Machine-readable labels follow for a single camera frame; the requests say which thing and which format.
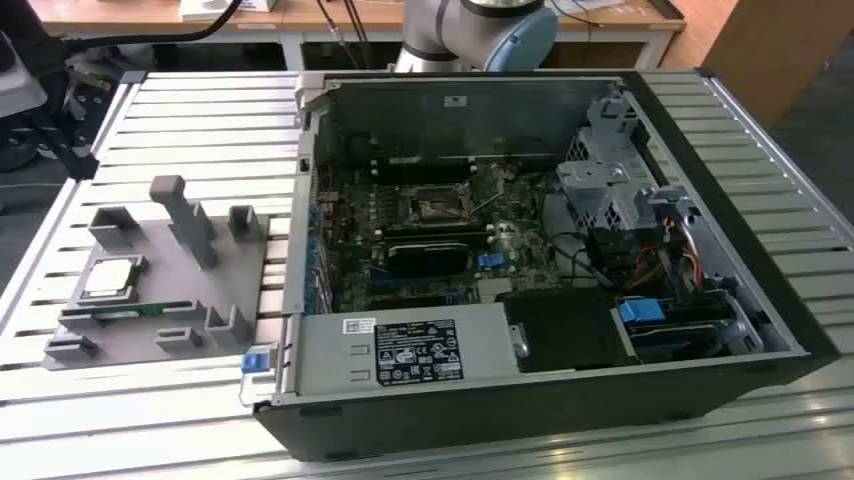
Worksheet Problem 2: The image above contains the black plastic shroud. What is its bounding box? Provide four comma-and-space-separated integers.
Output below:
497, 288, 643, 374

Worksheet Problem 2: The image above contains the black wire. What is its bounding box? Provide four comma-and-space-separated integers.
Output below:
544, 230, 625, 292

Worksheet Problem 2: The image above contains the black open PC case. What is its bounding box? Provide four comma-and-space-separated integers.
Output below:
237, 69, 843, 464

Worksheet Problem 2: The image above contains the metal socket cover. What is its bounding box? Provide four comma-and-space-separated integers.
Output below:
464, 160, 519, 205

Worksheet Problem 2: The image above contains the grey parts rack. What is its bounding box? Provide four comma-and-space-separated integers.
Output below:
40, 174, 272, 372

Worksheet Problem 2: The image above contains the wooden desk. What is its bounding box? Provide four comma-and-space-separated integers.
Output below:
35, 0, 688, 71

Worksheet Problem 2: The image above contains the thick black cable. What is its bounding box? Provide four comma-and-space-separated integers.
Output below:
62, 0, 232, 51

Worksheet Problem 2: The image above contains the black graphics card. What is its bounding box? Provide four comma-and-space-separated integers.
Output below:
384, 240, 472, 277

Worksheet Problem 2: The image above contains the yellow red wire bundle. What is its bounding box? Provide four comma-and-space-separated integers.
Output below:
625, 243, 709, 294

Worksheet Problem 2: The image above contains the silver chipset heatsink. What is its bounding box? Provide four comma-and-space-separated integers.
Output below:
477, 278, 513, 302

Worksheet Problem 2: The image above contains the green motherboard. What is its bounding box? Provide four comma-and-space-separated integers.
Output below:
306, 159, 569, 314

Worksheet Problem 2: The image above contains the hard disk in blue carrier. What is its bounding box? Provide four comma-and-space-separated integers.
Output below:
615, 293, 736, 357

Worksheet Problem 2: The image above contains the thin dangling cable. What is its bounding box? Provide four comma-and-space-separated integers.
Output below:
316, 0, 369, 71

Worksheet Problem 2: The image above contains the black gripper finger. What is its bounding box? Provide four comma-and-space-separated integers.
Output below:
40, 123, 100, 180

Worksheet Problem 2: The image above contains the white box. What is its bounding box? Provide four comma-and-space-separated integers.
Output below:
180, 0, 276, 23

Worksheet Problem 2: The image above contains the grey power supply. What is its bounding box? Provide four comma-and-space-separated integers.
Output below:
290, 311, 523, 397

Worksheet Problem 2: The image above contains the CPU socket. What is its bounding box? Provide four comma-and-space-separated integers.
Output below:
406, 185, 479, 226

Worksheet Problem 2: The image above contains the green RAM stick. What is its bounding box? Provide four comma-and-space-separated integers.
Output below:
58, 299, 194, 321

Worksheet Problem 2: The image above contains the wooden cabinet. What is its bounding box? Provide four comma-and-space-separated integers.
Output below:
659, 0, 854, 132

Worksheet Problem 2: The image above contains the metal disk bay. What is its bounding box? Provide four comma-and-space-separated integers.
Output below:
555, 95, 696, 237

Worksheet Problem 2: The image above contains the silver square CPU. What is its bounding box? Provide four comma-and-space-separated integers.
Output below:
74, 256, 149, 305

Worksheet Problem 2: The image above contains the expansion slot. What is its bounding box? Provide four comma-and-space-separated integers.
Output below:
369, 293, 468, 310

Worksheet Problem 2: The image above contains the black rating label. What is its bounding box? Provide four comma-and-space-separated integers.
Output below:
372, 319, 465, 387

